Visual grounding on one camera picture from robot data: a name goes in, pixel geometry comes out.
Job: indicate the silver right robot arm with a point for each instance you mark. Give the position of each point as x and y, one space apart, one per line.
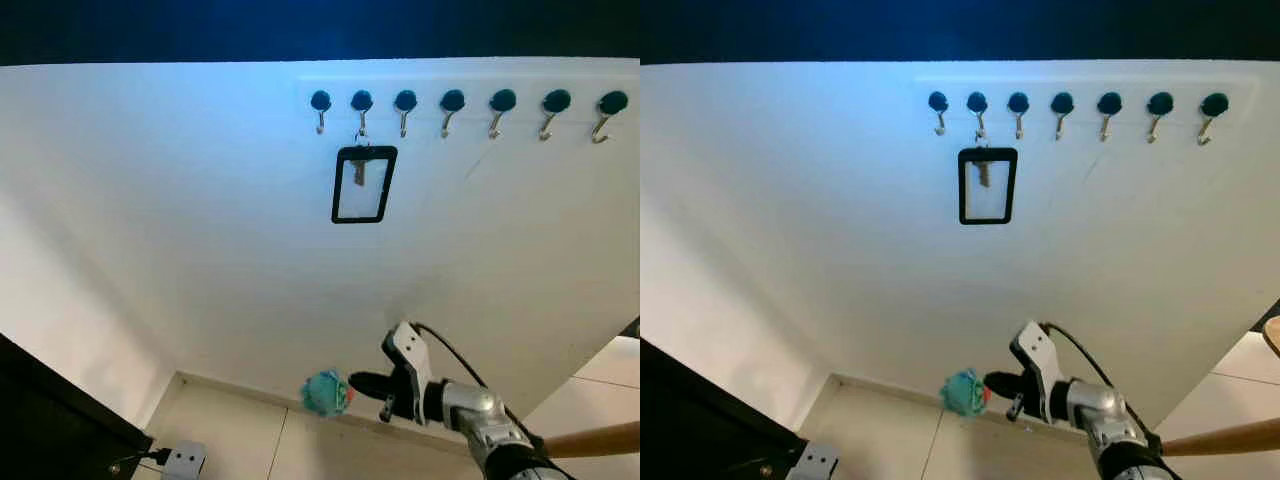
1100 410
475 410

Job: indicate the black framed card holder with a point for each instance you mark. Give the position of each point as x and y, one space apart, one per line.
372 195
995 195

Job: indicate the wooden dining table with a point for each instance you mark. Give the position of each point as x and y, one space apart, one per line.
1230 437
600 438

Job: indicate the black cabinet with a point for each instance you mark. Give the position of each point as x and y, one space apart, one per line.
50 430
690 430

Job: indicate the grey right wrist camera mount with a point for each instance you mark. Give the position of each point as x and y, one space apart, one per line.
405 345
1033 345

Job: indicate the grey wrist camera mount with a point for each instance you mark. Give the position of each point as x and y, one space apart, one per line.
815 463
183 463
1033 345
405 345

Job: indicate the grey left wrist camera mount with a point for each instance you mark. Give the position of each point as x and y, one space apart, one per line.
815 463
183 463

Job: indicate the dark teal wall hook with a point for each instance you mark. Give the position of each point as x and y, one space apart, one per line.
1214 104
1062 102
405 100
452 100
1109 102
556 100
938 102
1018 102
320 100
362 100
977 102
502 100
612 102
1160 103

